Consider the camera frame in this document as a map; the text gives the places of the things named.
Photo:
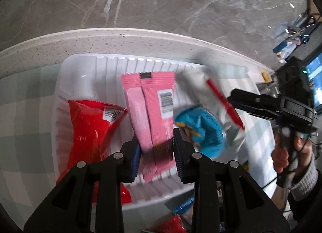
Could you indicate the black monitor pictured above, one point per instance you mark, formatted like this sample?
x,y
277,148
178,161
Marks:
x,y
313,69

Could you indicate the blue snack packet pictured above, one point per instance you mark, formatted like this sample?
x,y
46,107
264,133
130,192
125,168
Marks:
x,y
208,132

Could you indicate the person's right hand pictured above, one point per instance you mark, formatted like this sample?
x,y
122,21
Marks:
x,y
279,156

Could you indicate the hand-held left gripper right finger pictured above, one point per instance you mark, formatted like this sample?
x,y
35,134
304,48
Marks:
x,y
179,162

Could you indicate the small yellow object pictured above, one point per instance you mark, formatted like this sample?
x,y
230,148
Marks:
x,y
264,76

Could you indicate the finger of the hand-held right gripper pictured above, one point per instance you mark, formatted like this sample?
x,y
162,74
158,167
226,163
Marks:
x,y
251,98
264,115

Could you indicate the white and red snack bag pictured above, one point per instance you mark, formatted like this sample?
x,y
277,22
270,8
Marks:
x,y
198,89

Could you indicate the blue wrapper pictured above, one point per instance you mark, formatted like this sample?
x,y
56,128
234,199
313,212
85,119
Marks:
x,y
185,204

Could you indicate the person's right forearm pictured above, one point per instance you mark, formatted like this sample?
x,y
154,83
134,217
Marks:
x,y
305,182

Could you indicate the red snack packet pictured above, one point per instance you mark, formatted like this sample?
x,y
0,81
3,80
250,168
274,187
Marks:
x,y
85,132

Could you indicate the red wrapper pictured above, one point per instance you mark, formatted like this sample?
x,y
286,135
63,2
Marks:
x,y
166,225

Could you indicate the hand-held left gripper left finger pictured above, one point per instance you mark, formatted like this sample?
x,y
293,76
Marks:
x,y
134,160

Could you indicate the white plastic tray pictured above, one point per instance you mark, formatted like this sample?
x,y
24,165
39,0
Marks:
x,y
83,77

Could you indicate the blue desk clutter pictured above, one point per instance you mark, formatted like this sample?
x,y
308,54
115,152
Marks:
x,y
286,47

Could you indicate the pink snack packet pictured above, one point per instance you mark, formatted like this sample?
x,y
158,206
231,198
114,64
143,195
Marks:
x,y
153,112

